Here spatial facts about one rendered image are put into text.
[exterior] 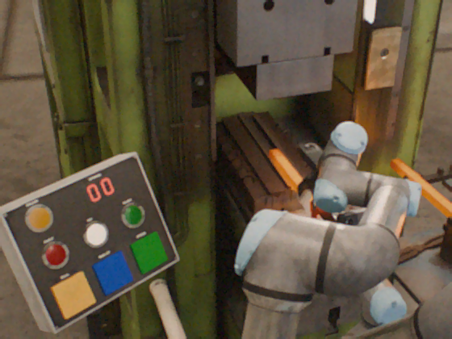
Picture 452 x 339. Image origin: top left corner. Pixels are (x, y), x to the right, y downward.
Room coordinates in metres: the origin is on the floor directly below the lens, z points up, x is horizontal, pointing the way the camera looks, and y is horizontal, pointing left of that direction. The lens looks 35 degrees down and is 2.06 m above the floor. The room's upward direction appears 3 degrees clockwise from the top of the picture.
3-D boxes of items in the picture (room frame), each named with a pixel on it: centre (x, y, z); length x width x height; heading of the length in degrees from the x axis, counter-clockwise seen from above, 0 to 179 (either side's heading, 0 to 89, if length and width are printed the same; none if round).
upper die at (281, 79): (1.73, 0.07, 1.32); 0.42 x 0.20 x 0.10; 24
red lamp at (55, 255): (1.11, 0.47, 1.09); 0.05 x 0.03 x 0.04; 114
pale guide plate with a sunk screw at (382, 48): (1.79, -0.25, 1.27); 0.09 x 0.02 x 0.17; 114
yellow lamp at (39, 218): (1.14, 0.50, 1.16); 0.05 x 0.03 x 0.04; 114
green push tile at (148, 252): (1.23, 0.31, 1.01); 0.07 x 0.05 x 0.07; 139
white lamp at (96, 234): (1.19, 0.41, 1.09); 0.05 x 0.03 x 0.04; 114
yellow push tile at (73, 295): (1.08, 0.44, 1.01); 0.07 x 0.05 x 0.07; 139
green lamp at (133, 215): (1.26, 0.34, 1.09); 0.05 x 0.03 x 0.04; 114
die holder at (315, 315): (1.76, 0.02, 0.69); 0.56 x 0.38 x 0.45; 24
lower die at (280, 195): (1.73, 0.07, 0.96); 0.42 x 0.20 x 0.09; 24
